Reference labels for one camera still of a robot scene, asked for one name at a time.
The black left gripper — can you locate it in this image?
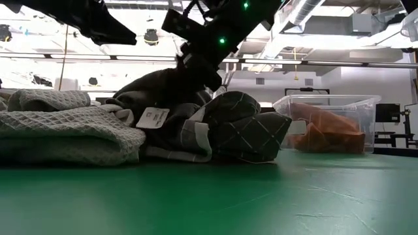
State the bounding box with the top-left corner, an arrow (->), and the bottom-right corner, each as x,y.
19,0 -> 137,46

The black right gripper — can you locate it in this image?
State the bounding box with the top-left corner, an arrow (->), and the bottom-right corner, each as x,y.
178,34 -> 238,92

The dark grey plain towel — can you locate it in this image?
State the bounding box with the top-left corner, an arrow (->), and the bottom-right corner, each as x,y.
106,67 -> 223,151

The white pink-striped towel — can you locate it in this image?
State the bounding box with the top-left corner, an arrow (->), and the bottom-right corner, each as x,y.
107,103 -> 135,127

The light grey waffle towel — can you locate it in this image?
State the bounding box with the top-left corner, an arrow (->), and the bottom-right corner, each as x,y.
0,89 -> 147,167

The white patterned towel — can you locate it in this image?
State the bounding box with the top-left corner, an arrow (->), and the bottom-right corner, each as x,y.
0,88 -> 9,111

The clear plastic bin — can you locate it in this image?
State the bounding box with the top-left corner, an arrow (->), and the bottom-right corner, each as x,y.
272,94 -> 382,154
400,6 -> 418,43

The orange towel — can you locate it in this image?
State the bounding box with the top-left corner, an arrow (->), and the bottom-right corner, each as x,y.
287,102 -> 366,154

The black computer monitor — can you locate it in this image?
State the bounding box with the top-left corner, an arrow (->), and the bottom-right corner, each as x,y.
375,103 -> 401,123

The black ceiling-hung camera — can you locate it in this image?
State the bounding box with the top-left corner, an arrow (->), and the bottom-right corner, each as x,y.
143,28 -> 160,46

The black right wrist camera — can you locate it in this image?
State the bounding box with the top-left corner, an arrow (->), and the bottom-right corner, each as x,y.
161,8 -> 210,42

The horizontal rig rail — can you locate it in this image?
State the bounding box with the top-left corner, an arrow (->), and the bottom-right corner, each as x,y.
0,52 -> 418,69

